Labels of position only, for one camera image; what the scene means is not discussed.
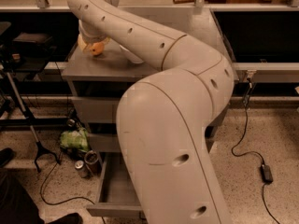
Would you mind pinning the grey bottom drawer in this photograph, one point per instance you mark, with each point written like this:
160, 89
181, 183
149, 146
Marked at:
116, 195

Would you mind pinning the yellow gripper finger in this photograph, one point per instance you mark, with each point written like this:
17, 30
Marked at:
84, 46

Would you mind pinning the dark clothed leg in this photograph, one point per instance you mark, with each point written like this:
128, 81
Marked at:
17, 207

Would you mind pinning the small orange fruit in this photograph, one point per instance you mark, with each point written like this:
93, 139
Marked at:
97, 48

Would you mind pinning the green chip bag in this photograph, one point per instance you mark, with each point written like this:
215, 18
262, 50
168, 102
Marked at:
76, 139

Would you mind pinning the black reacher grabber tool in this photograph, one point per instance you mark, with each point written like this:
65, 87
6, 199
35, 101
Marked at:
29, 122

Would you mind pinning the black box on shelf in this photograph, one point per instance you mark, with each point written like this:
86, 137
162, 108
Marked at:
25, 41

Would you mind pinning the black shoe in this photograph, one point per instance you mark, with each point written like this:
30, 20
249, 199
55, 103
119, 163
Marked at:
6, 155

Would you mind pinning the black power adapter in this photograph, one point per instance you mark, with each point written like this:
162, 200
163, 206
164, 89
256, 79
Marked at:
266, 174

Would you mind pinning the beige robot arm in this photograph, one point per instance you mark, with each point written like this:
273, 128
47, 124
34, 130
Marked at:
186, 194

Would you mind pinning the white ceramic bowl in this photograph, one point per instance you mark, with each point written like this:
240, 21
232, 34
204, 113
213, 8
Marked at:
130, 56

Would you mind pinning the silver soda can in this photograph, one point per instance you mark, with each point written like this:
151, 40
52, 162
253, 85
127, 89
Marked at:
81, 168

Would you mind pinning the brown tin can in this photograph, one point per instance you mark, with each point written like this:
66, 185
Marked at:
92, 161

